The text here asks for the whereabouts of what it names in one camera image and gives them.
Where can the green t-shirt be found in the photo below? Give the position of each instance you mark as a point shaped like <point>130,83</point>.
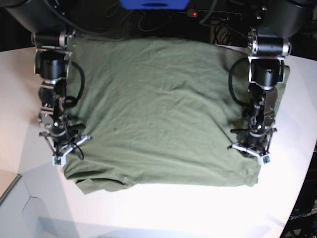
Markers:
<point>157,111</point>

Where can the black power strip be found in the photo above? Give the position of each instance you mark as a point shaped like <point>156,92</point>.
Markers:
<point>216,15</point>

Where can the blue box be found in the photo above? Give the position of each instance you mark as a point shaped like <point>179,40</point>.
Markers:
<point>154,4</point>

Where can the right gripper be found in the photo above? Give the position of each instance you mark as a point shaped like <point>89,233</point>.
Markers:
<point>64,145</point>

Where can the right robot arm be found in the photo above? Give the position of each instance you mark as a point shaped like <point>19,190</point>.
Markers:
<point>51,35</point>

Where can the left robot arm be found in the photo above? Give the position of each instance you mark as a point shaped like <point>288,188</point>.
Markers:
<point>268,45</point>

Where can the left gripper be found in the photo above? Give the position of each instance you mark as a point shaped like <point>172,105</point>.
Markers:
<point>253,143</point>

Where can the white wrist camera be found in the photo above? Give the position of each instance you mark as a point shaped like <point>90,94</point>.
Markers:
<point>59,160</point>
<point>264,159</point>

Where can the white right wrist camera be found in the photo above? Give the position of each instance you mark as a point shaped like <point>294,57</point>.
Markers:
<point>59,160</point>

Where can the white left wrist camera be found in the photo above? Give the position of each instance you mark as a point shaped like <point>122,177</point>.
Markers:
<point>264,159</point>

